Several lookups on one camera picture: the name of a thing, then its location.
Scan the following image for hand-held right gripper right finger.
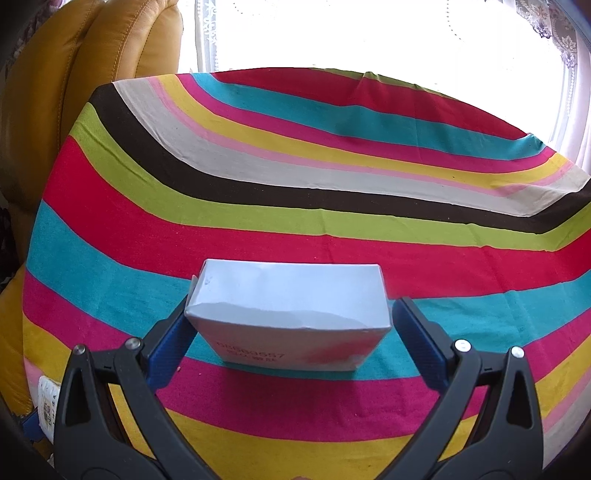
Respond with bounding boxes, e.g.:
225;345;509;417
392;295;546;480

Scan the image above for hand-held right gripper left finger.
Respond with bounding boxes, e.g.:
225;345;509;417
53;300;222;480

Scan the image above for white box with pink print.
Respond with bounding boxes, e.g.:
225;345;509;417
184;258;394;372

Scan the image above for cream tissue packet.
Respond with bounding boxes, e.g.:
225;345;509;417
38;375;62;441

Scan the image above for colourful striped cloth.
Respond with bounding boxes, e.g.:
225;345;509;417
23;67;591;480

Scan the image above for beige curtain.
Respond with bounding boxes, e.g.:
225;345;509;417
554;69;591;176

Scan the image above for yellow leather sofa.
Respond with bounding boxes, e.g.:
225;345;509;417
0;0;185;416

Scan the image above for patterned lace valance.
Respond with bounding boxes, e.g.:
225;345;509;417
515;0;591;79

